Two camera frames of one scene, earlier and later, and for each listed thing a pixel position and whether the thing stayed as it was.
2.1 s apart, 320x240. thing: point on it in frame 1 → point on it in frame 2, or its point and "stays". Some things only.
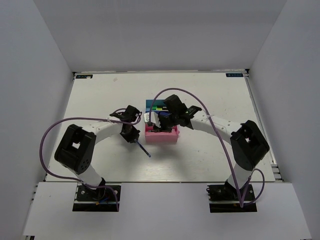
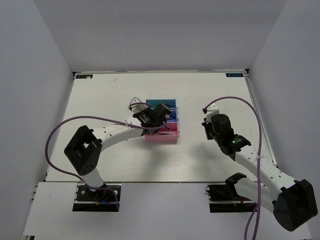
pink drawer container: [152, 136] stays
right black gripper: [162, 128] → [206, 126]
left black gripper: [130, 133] → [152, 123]
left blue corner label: [84, 76] stays
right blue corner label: [234, 74] stays
